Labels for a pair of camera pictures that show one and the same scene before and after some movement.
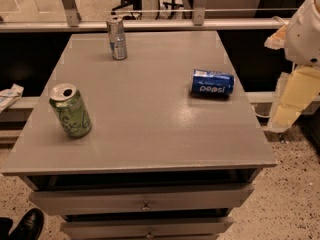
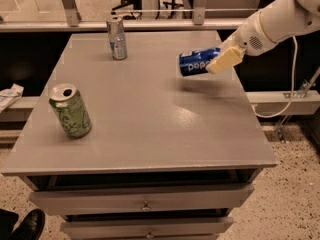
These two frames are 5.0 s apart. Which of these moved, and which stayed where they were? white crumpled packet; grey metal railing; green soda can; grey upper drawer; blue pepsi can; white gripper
Moved: blue pepsi can; white gripper
Stayed: grey metal railing; green soda can; grey upper drawer; white crumpled packet
